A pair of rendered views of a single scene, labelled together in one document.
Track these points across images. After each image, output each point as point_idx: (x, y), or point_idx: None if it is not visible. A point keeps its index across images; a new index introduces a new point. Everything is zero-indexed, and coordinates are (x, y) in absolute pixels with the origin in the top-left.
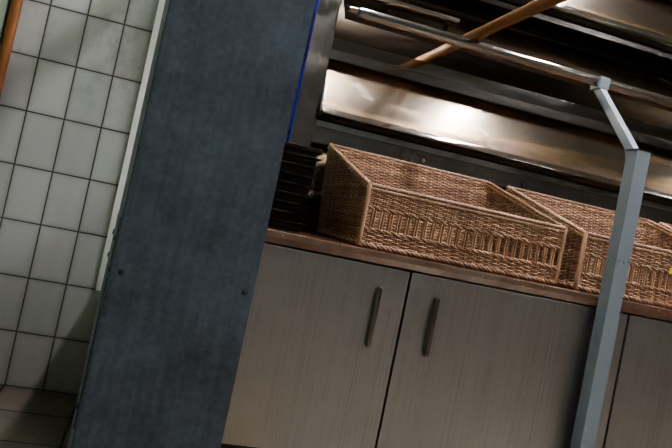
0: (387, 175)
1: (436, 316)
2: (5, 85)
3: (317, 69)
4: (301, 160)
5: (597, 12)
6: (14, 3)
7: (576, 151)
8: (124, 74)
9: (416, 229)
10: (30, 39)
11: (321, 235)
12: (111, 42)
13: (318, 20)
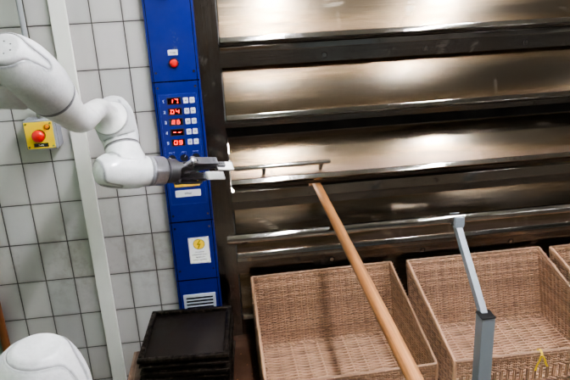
0: (303, 286)
1: None
2: (4, 308)
3: (226, 221)
4: (214, 364)
5: (464, 91)
6: None
7: (465, 209)
8: (81, 274)
9: None
10: (6, 273)
11: (257, 363)
12: (63, 256)
13: (215, 185)
